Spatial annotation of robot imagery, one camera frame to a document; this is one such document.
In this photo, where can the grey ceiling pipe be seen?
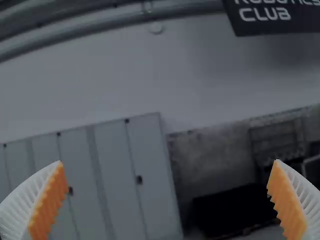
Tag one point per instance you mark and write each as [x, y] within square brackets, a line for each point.
[50, 15]
[75, 33]

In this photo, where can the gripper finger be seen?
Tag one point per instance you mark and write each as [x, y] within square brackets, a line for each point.
[297, 207]
[25, 210]

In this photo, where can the round ceiling detector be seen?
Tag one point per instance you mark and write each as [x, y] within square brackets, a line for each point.
[157, 29]

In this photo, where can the black crate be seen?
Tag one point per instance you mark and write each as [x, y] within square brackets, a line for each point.
[230, 207]

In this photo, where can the grey cupboard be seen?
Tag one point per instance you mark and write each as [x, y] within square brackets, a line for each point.
[112, 175]

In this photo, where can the metal frame trolley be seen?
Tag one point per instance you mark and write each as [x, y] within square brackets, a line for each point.
[312, 165]

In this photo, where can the black sign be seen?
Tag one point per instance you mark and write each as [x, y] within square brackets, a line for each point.
[270, 17]

